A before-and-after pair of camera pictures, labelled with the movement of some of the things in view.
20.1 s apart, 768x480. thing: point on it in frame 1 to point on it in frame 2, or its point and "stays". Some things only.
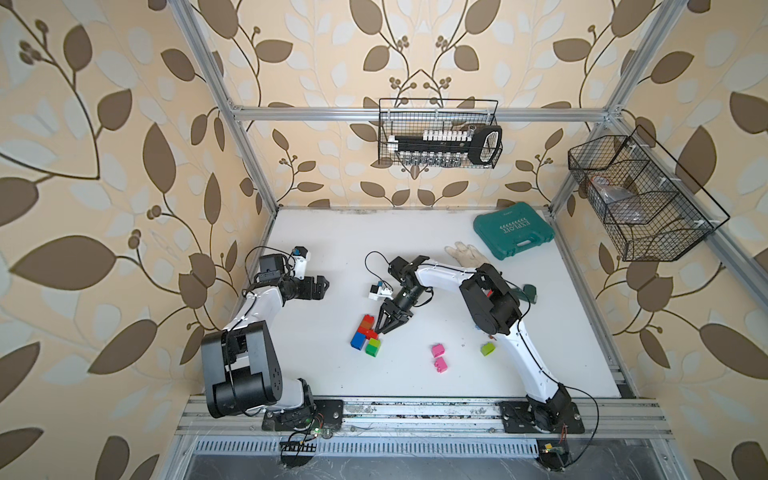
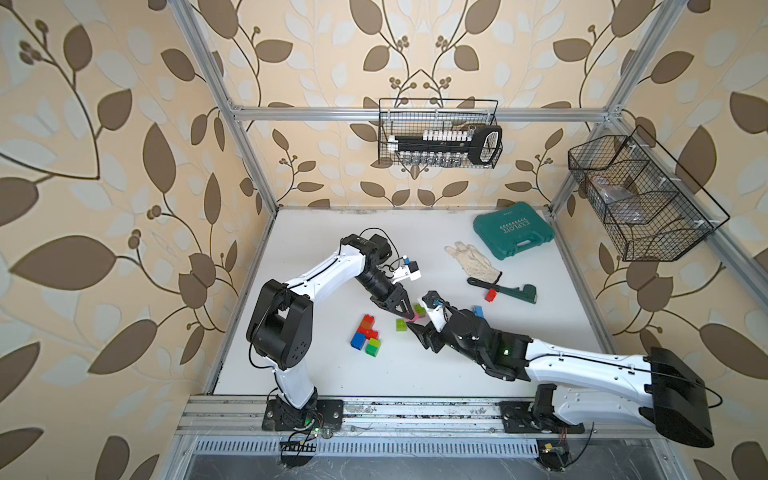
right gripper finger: x=404 y=318 to x=428 y=335
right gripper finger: x=382 y=317 to x=432 y=299
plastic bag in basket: x=623 y=204 stays
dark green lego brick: x=371 y=350 stays
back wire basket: x=433 y=132 stays
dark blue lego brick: x=358 y=340 stays
